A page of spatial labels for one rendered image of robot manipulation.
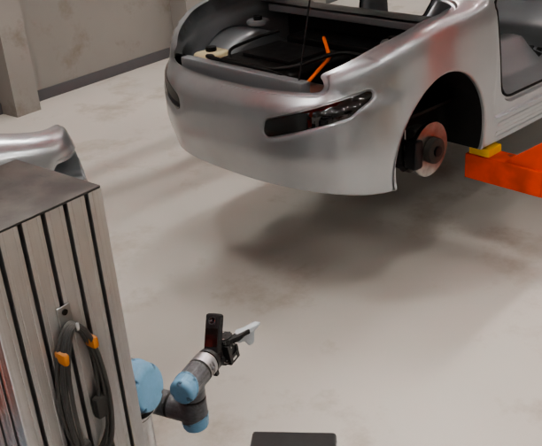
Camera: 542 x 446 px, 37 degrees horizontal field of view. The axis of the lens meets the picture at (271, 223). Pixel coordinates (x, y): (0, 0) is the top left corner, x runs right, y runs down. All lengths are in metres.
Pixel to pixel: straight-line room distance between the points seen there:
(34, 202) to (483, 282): 3.95
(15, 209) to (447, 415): 2.96
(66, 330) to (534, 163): 3.81
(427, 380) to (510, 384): 0.41
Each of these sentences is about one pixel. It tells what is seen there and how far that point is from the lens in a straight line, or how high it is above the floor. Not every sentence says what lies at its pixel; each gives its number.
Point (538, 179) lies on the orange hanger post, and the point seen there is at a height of 0.63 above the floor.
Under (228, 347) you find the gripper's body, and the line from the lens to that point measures 2.36.
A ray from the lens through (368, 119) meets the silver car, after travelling 4.20.
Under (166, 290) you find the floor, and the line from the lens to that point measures 5.14.
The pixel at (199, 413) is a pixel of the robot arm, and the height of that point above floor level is 1.13.
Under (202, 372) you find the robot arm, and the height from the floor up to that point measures 1.24.
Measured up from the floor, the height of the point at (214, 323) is 1.31.
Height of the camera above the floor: 2.56
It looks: 26 degrees down
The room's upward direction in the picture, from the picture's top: 4 degrees counter-clockwise
